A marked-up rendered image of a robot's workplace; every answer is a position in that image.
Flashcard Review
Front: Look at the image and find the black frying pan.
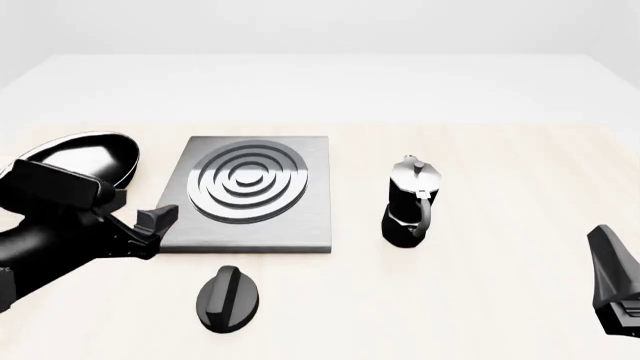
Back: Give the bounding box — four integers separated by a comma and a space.
0, 130, 143, 191

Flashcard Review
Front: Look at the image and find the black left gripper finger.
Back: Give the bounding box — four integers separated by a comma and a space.
133, 204, 180, 246

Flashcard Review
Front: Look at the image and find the grey stove plate with rings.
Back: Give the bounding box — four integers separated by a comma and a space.
155, 135, 334, 255

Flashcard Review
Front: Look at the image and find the black and silver moka pot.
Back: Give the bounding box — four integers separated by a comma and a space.
381, 153, 444, 250

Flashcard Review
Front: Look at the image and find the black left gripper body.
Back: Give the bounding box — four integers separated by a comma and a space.
97, 210, 162, 261

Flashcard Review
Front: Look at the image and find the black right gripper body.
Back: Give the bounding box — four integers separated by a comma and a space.
592, 294, 640, 339

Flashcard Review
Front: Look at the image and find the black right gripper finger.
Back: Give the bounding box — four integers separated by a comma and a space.
586, 224, 640, 308

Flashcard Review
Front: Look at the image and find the round black stove knob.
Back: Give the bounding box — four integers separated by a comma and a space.
195, 264, 262, 335

